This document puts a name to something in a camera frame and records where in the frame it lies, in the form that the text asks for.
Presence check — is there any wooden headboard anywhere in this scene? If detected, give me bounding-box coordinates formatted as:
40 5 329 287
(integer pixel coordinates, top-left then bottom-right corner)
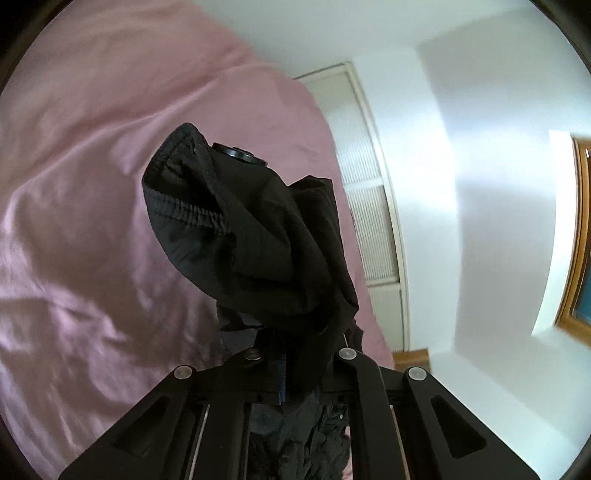
392 349 431 370

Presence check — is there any white louvered wardrobe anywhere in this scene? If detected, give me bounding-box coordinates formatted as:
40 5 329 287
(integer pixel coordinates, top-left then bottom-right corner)
294 61 411 352

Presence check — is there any wooden window frame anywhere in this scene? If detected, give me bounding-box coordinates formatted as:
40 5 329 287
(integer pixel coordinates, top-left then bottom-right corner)
553 134 591 343

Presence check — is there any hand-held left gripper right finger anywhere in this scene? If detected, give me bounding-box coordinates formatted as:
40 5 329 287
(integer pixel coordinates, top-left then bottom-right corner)
323 347 542 480

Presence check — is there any black jacket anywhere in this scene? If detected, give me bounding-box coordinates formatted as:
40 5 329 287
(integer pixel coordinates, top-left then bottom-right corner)
141 122 365 480

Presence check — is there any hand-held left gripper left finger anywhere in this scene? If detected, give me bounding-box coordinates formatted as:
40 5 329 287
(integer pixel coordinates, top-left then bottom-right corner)
58 348 265 480

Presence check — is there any pink bed sheet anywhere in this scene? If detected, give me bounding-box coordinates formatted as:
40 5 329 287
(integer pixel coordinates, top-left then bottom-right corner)
0 0 395 480

